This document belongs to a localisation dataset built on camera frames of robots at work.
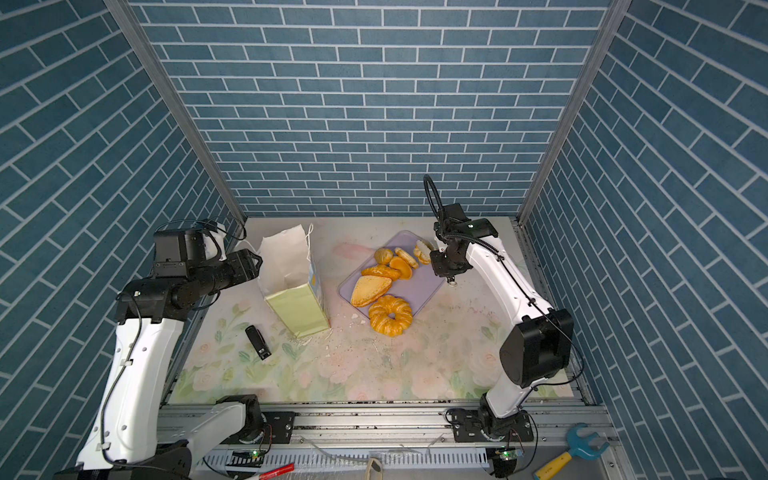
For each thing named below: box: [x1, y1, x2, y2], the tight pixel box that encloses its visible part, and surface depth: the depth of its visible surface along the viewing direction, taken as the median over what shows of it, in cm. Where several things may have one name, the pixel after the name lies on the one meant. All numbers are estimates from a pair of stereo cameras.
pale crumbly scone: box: [413, 239, 431, 265], surface depth 96 cm
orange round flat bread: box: [389, 256, 413, 280], surface depth 101 cm
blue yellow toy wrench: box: [533, 422, 610, 480], surface depth 71 cm
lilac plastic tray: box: [381, 258, 445, 316], surface depth 101 cm
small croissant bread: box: [361, 264, 401, 281], surface depth 99 cm
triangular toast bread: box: [350, 276, 392, 307], surface depth 97 cm
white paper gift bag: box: [258, 224, 330, 338], surface depth 84 cm
